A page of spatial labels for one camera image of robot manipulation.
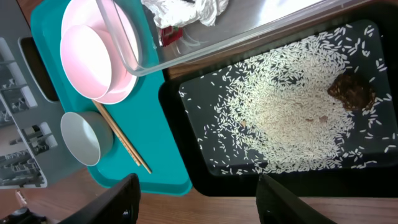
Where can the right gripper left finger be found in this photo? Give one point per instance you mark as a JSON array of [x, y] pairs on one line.
[[119, 204]]

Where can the grey bowl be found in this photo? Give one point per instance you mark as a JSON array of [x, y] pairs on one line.
[[87, 136]]

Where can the large white plate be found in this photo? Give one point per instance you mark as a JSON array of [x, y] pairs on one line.
[[86, 12]]

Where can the clear plastic bin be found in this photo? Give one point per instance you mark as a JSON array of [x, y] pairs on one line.
[[136, 35]]

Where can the black tray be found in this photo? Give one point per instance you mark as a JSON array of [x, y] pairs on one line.
[[379, 180]]

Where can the brown food scrap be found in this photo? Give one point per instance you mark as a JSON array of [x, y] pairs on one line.
[[355, 92]]

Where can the red snack wrapper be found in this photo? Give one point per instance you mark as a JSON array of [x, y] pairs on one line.
[[169, 35]]

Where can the grey dish rack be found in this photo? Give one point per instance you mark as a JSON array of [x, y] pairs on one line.
[[33, 153]]

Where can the teal plastic tray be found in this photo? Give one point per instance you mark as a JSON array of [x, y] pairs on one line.
[[139, 116]]

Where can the wooden chopstick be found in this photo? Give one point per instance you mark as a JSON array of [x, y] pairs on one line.
[[130, 146], [119, 138]]

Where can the white tissue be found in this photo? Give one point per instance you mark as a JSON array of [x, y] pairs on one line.
[[179, 13]]

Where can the white rice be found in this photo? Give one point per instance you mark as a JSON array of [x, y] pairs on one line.
[[271, 113]]

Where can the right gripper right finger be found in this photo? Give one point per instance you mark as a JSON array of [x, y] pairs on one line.
[[277, 205]]

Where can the small white bowl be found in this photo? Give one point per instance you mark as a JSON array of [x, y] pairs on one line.
[[91, 62]]

